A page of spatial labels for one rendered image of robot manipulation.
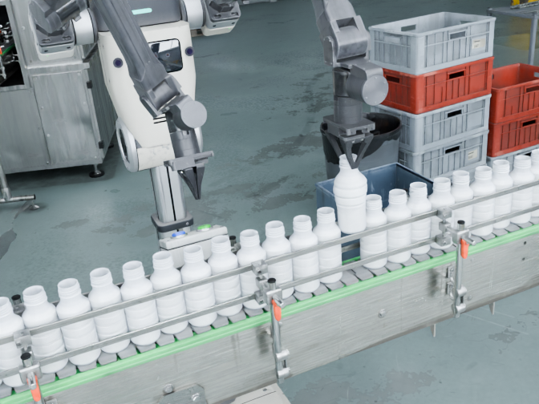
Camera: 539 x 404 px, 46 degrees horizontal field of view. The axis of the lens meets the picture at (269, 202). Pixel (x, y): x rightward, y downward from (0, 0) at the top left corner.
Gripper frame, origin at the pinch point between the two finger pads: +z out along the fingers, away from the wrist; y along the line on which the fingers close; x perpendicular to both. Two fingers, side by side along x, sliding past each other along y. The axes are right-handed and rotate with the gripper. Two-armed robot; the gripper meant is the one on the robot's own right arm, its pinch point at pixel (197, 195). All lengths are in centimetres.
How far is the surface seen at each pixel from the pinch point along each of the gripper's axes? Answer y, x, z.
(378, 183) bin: 73, 47, 14
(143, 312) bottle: -19.9, -18.0, 17.7
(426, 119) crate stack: 179, 163, 0
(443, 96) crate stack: 192, 162, -10
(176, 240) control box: -7.6, -3.8, 8.1
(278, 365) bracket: 3.4, -19.4, 35.9
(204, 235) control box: -1.3, -3.9, 8.5
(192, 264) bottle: -8.7, -18.9, 11.3
